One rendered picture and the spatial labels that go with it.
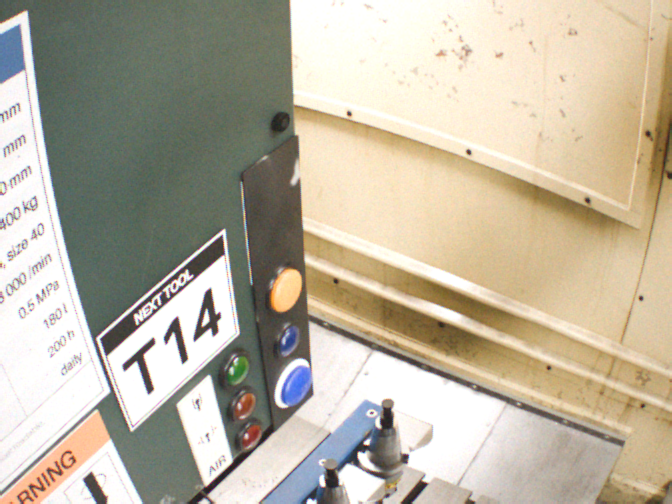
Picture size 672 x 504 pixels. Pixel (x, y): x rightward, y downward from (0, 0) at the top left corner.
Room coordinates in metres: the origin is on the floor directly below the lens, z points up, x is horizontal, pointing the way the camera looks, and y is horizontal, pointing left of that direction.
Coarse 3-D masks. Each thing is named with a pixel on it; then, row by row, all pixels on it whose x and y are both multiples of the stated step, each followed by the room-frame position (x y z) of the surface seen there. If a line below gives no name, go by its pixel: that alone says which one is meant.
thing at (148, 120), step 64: (0, 0) 0.22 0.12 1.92; (64, 0) 0.25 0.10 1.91; (128, 0) 0.28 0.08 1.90; (192, 0) 0.31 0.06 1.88; (256, 0) 0.34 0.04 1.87; (64, 64) 0.25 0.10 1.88; (128, 64) 0.28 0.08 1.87; (192, 64) 0.31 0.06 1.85; (256, 64) 0.34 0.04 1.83; (64, 128) 0.24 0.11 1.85; (128, 128) 0.27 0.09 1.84; (192, 128) 0.31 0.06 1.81; (256, 128) 0.34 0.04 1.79; (64, 192) 0.24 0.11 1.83; (128, 192) 0.27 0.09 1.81; (192, 192) 0.30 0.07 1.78; (128, 256) 0.26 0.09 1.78; (192, 384) 0.28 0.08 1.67; (256, 384) 0.32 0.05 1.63; (128, 448) 0.23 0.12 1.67
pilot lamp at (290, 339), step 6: (288, 330) 0.35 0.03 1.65; (294, 330) 0.35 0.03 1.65; (288, 336) 0.34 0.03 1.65; (294, 336) 0.35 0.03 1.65; (282, 342) 0.34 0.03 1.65; (288, 342) 0.34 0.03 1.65; (294, 342) 0.34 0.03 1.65; (282, 348) 0.34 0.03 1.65; (288, 348) 0.34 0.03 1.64; (294, 348) 0.35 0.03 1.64; (282, 354) 0.34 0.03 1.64; (288, 354) 0.34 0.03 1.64
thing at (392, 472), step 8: (368, 440) 0.59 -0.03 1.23; (408, 448) 0.58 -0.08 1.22; (360, 456) 0.57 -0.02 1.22; (408, 456) 0.57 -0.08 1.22; (360, 464) 0.56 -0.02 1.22; (368, 464) 0.55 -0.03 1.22; (400, 464) 0.55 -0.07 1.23; (368, 472) 0.55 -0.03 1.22; (376, 472) 0.54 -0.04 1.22; (384, 472) 0.54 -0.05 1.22; (392, 472) 0.54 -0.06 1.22; (400, 472) 0.55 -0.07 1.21
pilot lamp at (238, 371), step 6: (240, 360) 0.31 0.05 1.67; (246, 360) 0.31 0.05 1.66; (234, 366) 0.30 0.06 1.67; (240, 366) 0.31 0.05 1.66; (246, 366) 0.31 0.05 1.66; (228, 372) 0.30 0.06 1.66; (234, 372) 0.30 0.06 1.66; (240, 372) 0.30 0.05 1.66; (246, 372) 0.31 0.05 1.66; (228, 378) 0.30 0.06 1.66; (234, 378) 0.30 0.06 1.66; (240, 378) 0.30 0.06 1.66; (234, 384) 0.30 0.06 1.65
